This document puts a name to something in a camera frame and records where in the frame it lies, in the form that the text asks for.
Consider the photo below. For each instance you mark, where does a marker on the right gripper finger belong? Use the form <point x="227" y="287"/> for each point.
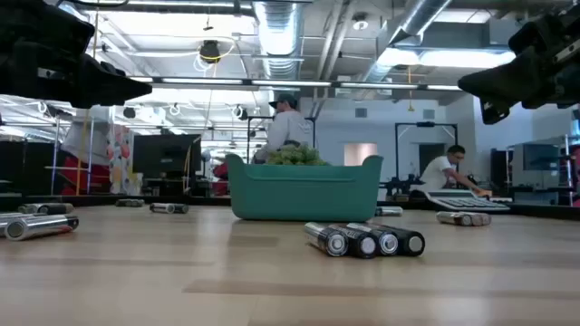
<point x="498" y="70"/>
<point x="498" y="90"/>

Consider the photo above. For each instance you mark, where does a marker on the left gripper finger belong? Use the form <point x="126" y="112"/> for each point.
<point x="104" y="97"/>
<point x="109" y="79"/>

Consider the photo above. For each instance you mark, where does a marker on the silver AA battery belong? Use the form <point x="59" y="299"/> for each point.
<point x="9" y="215"/>
<point x="476" y="219"/>
<point x="389" y="208"/>
<point x="389" y="212"/>
<point x="165" y="208"/>
<point x="486" y="219"/>
<point x="41" y="226"/>

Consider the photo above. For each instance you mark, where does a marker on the black AA battery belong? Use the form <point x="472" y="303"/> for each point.
<point x="388" y="243"/>
<point x="335" y="244"/>
<point x="453" y="218"/>
<point x="364" y="246"/>

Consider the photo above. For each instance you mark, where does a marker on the black copper Duracell battery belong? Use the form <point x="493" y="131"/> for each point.
<point x="412" y="243"/>

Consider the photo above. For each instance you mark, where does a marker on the neighbouring station robot arm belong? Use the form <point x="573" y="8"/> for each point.
<point x="401" y="186"/>

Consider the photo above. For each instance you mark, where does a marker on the bright ceiling light panel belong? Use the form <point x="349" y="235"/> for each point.
<point x="453" y="59"/>

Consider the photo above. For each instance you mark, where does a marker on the white sheet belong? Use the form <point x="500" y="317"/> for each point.
<point x="84" y="140"/>

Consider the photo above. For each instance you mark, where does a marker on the colourful patterned cloth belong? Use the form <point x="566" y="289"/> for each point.
<point x="120" y="158"/>

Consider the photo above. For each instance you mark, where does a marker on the grey metal rack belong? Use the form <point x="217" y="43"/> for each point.
<point x="55" y="149"/>

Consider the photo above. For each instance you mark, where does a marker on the black cabinet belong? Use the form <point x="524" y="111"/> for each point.
<point x="27" y="167"/>
<point x="498" y="169"/>

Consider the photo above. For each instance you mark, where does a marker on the red furniture piece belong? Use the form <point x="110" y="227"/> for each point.
<point x="221" y="174"/>
<point x="97" y="179"/>

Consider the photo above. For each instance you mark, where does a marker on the black computer monitor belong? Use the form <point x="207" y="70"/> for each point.
<point x="165" y="156"/>

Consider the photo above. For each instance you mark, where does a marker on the black ceiling device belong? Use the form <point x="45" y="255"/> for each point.
<point x="209" y="50"/>

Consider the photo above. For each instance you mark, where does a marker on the person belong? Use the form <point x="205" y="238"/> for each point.
<point x="435" y="174"/>
<point x="287" y="129"/>

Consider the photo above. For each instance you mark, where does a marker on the white desk calculator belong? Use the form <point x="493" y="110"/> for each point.
<point x="466" y="204"/>

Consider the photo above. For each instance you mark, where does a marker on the round ceiling fixture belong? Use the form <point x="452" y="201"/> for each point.
<point x="360" y="23"/>

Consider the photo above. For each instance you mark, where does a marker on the long LED light bar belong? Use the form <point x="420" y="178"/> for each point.
<point x="290" y="83"/>

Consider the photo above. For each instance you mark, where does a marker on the green artificial succulent plant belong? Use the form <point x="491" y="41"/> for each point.
<point x="294" y="156"/>

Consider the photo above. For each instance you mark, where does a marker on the teal plastic bin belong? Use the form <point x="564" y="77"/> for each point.
<point x="303" y="194"/>

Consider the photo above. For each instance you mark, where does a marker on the black hanging camera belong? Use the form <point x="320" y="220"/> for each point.
<point x="242" y="113"/>
<point x="129" y="112"/>

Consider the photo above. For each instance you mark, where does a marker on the grey wall vent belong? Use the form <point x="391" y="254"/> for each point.
<point x="428" y="113"/>
<point x="361" y="112"/>

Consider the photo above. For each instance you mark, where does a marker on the black gantry frame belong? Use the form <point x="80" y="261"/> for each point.
<point x="248" y="136"/>
<point x="426" y="124"/>

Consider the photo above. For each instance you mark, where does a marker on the silver ventilation duct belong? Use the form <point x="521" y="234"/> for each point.
<point x="417" y="18"/>
<point x="278" y="36"/>

